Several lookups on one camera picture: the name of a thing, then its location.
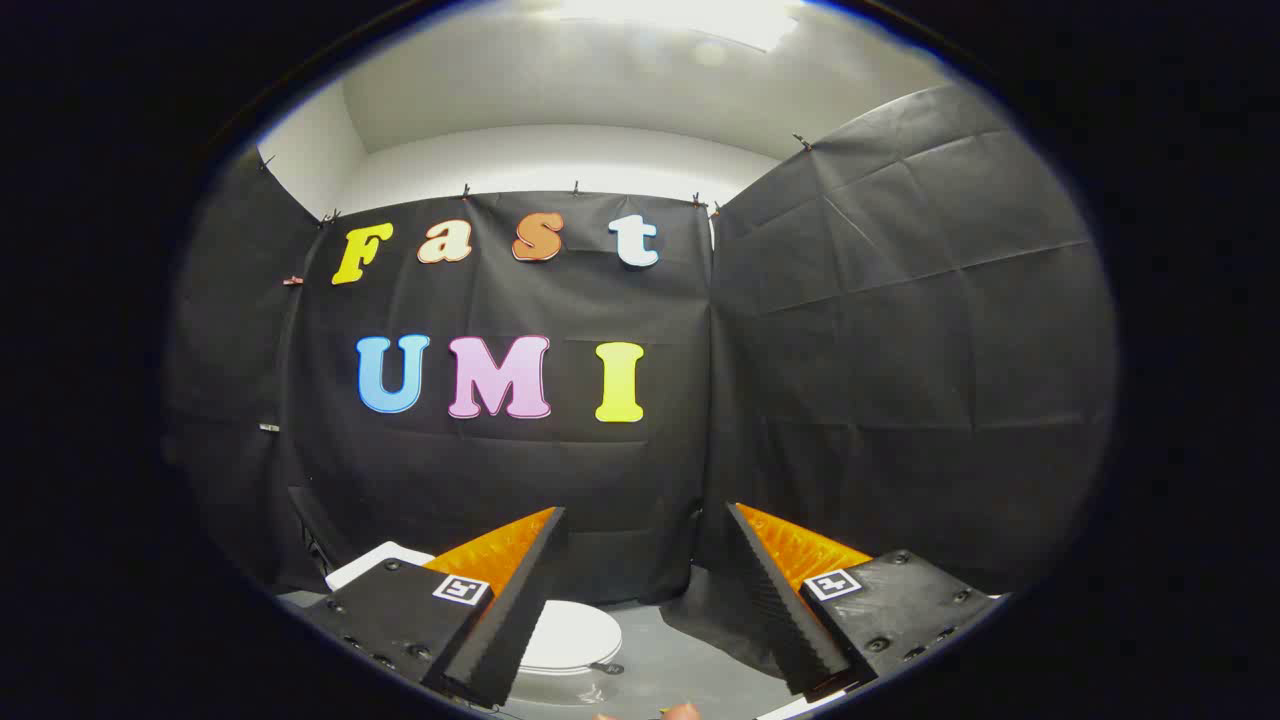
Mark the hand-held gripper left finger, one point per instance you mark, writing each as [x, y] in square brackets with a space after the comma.
[520, 610]

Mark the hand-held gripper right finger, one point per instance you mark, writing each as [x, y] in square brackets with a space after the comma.
[775, 610]

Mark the white toilet lid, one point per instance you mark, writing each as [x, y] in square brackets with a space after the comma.
[570, 635]

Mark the white toilet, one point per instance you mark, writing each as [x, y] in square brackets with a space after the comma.
[375, 562]

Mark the black backdrop cloth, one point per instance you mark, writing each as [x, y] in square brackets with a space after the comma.
[500, 460]

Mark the black stand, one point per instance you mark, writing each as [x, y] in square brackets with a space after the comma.
[312, 540]

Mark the row of black cloth clips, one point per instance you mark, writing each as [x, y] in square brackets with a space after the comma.
[803, 142]

